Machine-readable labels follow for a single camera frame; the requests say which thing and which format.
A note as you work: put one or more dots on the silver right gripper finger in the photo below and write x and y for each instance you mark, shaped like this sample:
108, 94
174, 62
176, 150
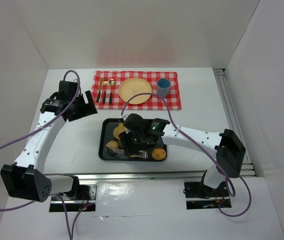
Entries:
111, 150
141, 154

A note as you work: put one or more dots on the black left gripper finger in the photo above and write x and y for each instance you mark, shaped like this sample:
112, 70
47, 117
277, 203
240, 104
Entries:
91, 108
80, 100

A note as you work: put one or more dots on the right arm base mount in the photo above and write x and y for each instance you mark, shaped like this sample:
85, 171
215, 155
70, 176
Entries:
199, 196

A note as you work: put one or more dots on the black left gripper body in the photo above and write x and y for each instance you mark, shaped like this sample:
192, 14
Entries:
79, 109

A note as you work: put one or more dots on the gold knife black handle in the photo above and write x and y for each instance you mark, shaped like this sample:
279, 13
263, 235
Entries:
99, 89

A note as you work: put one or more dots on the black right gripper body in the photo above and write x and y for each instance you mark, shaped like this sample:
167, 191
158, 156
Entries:
131, 146

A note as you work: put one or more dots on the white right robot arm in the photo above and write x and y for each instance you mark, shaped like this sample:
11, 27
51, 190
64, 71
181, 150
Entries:
224, 149

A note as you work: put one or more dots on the aluminium rail right side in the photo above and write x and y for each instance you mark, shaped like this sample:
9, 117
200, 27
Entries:
248, 169

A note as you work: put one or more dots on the flat brown bread slice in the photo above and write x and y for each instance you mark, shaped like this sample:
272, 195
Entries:
118, 130

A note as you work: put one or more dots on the small round tan muffin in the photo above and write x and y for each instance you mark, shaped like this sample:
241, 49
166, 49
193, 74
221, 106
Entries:
112, 144

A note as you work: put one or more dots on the gold spoon black handle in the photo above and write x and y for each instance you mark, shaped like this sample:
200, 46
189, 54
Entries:
112, 83

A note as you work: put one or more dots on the blue cup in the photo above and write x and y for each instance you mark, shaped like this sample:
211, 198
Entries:
163, 87

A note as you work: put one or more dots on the yellow plate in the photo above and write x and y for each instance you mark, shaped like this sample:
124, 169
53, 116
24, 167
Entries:
133, 86

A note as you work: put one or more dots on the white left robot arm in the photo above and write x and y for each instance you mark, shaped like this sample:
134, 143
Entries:
24, 179

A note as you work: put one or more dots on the gold fork black handle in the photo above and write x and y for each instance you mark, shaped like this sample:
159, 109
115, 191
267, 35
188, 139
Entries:
105, 84

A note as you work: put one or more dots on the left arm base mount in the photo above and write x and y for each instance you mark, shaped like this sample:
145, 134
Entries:
84, 200

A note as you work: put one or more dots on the small golden bread roll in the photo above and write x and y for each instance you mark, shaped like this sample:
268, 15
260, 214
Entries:
158, 154

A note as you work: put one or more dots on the black baking tray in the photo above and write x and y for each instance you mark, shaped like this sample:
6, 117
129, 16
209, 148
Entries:
104, 155

